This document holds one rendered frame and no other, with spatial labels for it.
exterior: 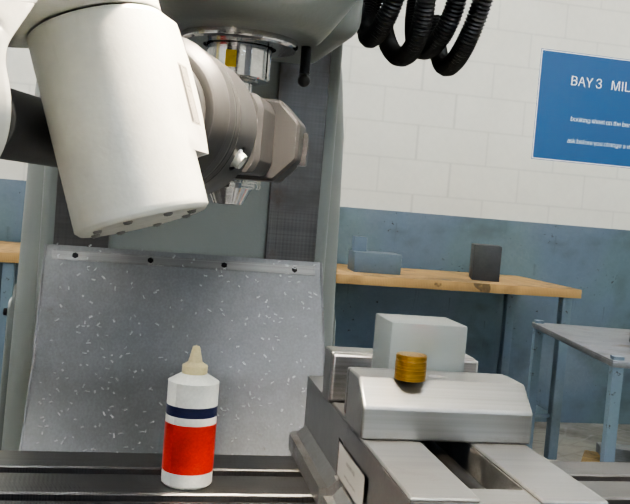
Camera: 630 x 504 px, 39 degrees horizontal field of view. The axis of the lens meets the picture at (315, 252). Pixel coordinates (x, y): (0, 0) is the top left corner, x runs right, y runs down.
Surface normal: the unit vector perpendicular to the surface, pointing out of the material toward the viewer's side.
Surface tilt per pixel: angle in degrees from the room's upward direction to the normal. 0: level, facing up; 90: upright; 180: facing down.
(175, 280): 63
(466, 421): 90
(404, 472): 0
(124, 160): 85
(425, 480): 0
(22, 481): 0
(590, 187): 90
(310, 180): 90
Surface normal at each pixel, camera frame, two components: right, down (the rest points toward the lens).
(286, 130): -0.15, 0.03
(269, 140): 0.98, 0.09
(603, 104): 0.21, 0.07
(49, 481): 0.08, -1.00
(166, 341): 0.21, -0.38
